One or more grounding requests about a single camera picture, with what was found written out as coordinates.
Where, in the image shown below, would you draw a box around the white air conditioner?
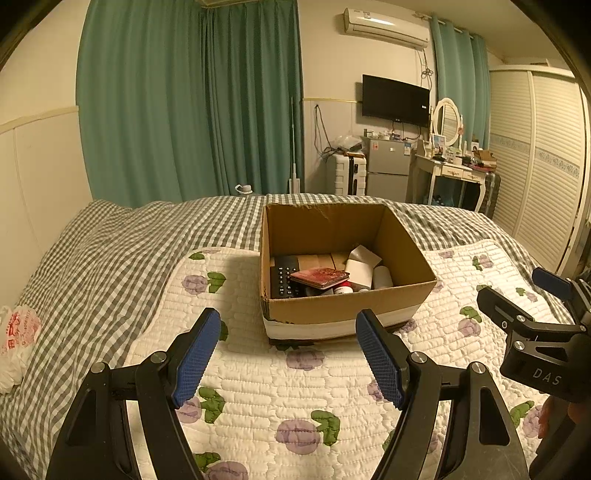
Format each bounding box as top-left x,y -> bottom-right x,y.
342,7 -> 430,49

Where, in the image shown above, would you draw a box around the hanging wall cables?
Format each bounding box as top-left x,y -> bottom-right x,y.
314,105 -> 334,157

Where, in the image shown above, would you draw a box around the silver refrigerator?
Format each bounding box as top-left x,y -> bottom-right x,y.
366,136 -> 411,202

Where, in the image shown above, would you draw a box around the white floral quilted blanket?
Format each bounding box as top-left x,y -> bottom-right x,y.
124,239 -> 573,480

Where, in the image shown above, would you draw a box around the narrow green curtain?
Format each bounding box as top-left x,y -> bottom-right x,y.
429,14 -> 491,149

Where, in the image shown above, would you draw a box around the person's right hand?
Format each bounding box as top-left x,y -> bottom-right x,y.
537,396 -> 588,440

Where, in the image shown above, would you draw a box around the dark suitcase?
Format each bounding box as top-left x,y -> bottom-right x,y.
475,171 -> 502,219

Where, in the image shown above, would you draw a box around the small white box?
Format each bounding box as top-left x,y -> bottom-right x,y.
344,259 -> 374,292

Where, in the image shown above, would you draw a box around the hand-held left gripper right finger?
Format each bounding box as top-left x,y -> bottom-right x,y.
355,308 -> 530,480

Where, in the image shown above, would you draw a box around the white louvered wardrobe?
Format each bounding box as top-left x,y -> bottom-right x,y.
487,65 -> 591,278

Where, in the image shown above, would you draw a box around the black remote control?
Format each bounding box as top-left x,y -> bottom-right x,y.
270,255 -> 308,299

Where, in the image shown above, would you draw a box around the wide green curtain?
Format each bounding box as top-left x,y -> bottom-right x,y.
76,0 -> 305,210

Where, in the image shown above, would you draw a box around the white suitcase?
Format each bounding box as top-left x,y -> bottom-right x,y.
327,153 -> 368,197

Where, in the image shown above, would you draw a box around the white vanity table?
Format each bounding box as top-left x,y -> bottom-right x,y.
409,152 -> 496,214

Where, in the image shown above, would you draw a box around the white cylindrical bottle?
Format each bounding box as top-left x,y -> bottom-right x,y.
372,265 -> 394,291

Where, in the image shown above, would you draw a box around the grey gingham bedsheet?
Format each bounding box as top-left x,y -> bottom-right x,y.
0,194 -> 573,480

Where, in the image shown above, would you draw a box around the white mop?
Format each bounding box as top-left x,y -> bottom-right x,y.
287,97 -> 301,195

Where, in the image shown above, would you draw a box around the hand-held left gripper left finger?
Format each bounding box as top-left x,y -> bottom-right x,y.
45,307 -> 222,480

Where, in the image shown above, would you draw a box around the white red-printed plastic bag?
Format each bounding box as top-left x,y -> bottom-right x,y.
0,305 -> 43,394

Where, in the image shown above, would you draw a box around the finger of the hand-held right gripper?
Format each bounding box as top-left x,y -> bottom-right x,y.
532,267 -> 576,301
476,286 -> 540,336

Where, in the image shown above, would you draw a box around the red wallet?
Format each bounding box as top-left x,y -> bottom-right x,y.
289,267 -> 352,290

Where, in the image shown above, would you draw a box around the oval vanity mirror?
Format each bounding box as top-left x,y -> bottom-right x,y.
433,97 -> 462,142

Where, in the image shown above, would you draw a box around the black wall television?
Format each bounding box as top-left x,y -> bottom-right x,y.
361,74 -> 431,128

